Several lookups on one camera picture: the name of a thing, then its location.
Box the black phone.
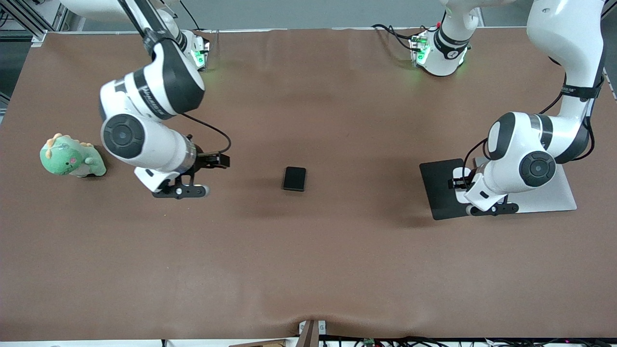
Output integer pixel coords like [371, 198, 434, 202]
[283, 166, 307, 192]

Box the black mouse pad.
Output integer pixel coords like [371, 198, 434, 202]
[419, 158, 475, 221]

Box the silver laptop with apple logo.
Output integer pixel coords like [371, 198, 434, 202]
[474, 155, 578, 214]

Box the brown table cover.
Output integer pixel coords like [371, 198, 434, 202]
[0, 27, 617, 341]

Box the green dinosaur plush toy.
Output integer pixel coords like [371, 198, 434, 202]
[40, 133, 107, 178]

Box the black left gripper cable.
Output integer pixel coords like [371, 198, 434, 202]
[462, 72, 603, 189]

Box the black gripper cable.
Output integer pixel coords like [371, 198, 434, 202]
[462, 72, 603, 189]
[181, 112, 232, 156]

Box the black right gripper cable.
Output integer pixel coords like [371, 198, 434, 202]
[181, 112, 232, 156]

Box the black right arm base cable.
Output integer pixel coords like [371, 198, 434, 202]
[181, 0, 201, 31]

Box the black arm base cable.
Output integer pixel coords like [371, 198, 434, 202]
[181, 0, 201, 31]
[371, 23, 427, 53]

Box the black left arm base cable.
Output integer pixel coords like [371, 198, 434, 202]
[371, 23, 427, 53]

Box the white post bracket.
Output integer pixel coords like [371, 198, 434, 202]
[299, 320, 327, 336]

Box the brown camera post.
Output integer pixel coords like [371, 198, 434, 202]
[296, 320, 320, 347]

